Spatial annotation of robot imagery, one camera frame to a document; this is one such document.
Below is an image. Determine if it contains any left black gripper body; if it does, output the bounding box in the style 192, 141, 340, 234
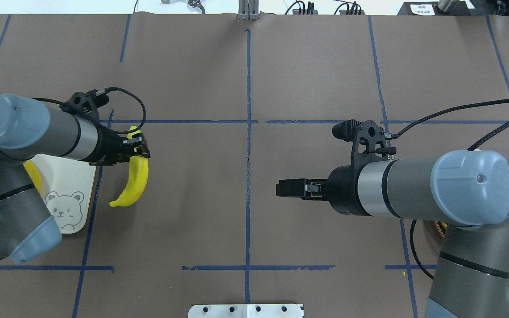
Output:
89, 127, 127, 166

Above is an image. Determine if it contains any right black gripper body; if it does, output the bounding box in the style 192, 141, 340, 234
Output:
323, 166, 370, 216

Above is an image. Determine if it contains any yellow banana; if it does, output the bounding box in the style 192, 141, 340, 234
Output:
23, 161, 42, 193
109, 126, 149, 208

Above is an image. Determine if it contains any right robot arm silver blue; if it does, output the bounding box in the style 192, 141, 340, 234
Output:
276, 150, 509, 318

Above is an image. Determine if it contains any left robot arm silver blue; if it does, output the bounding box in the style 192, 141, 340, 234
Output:
0, 87, 150, 265

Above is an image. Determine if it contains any white bear tray plate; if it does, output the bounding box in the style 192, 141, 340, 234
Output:
0, 155, 97, 235

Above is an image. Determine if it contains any woven brown basket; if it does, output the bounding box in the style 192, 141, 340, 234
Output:
433, 221, 447, 244

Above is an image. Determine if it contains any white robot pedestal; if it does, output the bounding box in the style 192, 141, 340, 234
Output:
188, 303, 305, 318

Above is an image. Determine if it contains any aluminium frame post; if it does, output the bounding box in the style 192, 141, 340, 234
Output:
238, 0, 260, 21

